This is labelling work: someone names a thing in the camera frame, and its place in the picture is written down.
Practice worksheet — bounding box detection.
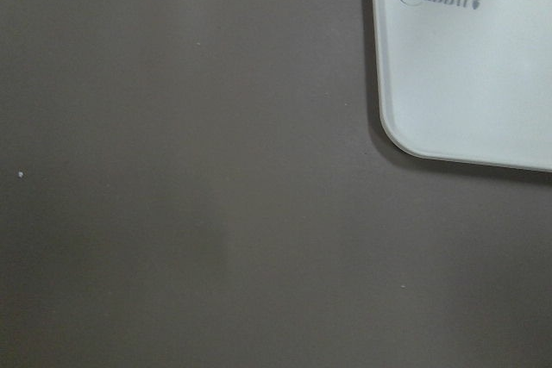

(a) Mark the cream rabbit tray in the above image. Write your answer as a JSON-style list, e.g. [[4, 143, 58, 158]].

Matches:
[[373, 0, 551, 172]]

